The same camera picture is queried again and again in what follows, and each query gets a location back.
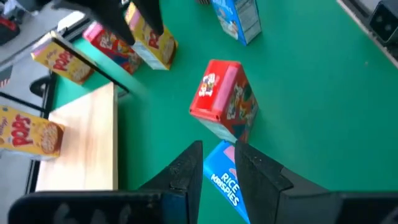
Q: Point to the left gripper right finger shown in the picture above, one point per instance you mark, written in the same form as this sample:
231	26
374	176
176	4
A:
267	186

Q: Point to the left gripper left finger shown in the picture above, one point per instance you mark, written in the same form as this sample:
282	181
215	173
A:
186	174

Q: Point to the yellow Corn Pops cereal box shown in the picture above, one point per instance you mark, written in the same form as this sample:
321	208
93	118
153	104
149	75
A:
28	133
62	60
155	46

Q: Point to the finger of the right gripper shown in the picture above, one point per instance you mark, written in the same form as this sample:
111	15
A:
149	12
102	12

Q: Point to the blue Rice Krispies cereal box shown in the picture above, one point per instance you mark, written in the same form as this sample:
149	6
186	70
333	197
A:
220	174
238	18

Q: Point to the green table mat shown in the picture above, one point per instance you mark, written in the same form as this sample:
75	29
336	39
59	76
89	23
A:
311	124

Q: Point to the black metal shelf bracket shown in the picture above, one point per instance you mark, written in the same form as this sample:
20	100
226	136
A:
93	66

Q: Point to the red cereal box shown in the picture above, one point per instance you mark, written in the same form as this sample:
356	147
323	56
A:
112	49
217	99

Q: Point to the wooden shelf board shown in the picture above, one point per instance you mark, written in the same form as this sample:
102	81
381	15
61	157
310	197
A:
84	140

